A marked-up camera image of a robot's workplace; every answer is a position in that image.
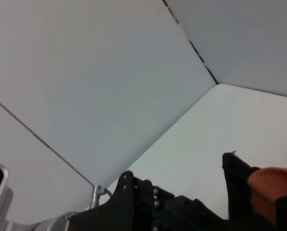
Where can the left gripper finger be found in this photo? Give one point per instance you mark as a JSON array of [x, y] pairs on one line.
[[153, 207]]

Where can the black canvas food bag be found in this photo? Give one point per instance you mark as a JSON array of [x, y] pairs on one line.
[[239, 185]]

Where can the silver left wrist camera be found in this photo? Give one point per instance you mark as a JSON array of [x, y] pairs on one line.
[[3, 185]]

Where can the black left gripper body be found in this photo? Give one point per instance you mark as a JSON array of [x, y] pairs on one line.
[[114, 214]]

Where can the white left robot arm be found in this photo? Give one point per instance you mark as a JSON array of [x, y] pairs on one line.
[[44, 225]]

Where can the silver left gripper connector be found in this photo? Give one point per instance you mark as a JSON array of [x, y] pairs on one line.
[[95, 197]]

